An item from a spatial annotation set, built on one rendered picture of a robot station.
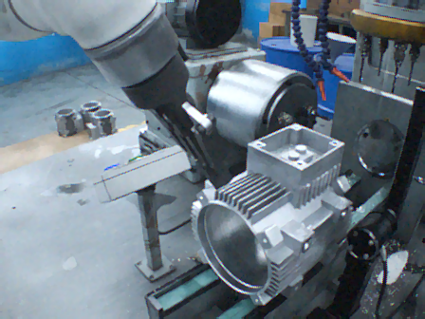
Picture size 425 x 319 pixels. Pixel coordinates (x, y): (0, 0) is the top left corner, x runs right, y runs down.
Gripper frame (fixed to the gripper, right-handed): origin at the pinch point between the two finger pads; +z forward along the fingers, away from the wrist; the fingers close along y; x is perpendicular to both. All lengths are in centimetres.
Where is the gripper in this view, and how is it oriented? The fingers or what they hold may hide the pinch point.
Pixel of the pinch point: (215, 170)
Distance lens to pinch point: 51.4
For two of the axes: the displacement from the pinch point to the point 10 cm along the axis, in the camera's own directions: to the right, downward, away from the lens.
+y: -6.4, -3.8, 6.7
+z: 3.9, 5.9, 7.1
